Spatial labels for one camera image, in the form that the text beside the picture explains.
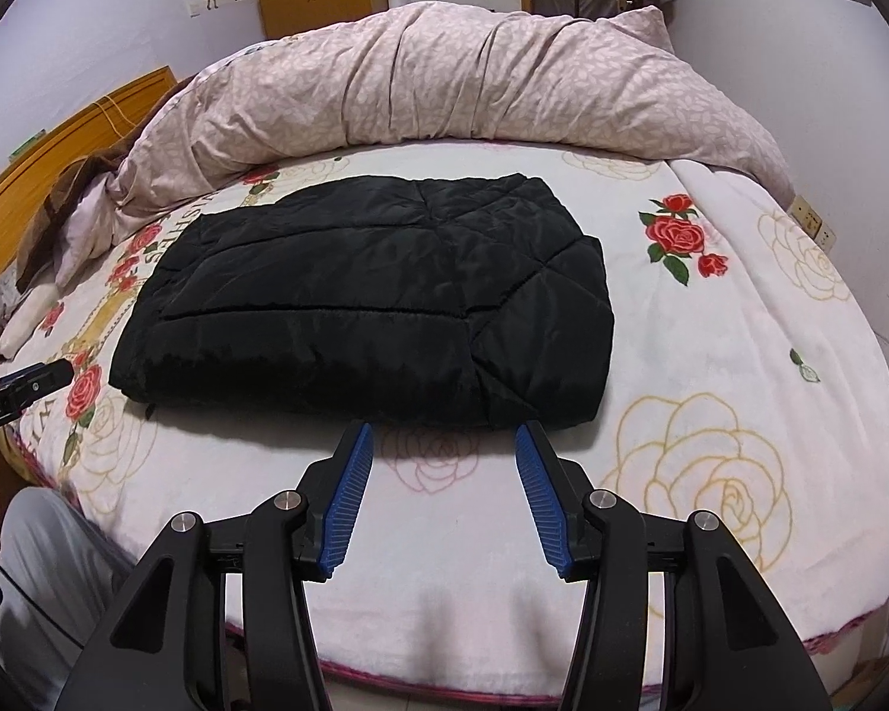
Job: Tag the black puffer jacket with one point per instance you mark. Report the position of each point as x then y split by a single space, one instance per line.
341 311

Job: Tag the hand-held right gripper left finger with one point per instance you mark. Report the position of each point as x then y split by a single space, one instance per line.
348 503

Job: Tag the orange wooden headboard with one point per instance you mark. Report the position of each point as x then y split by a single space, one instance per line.
52 155

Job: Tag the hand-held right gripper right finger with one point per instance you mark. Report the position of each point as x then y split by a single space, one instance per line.
541 503

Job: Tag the wall socket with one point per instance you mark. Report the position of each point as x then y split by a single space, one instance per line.
813 222

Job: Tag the white rose print blanket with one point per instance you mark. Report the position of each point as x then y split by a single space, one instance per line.
711 400

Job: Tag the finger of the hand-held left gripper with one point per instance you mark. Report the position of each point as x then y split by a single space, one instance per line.
33 379

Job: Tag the person's grey trouser leg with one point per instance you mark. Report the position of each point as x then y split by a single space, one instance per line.
52 592

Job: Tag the pink patterned duvet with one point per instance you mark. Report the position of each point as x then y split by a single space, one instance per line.
452 81

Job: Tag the brown cloth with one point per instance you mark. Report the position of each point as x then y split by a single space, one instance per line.
52 215

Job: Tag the white pillow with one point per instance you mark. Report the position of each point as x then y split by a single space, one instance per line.
26 322

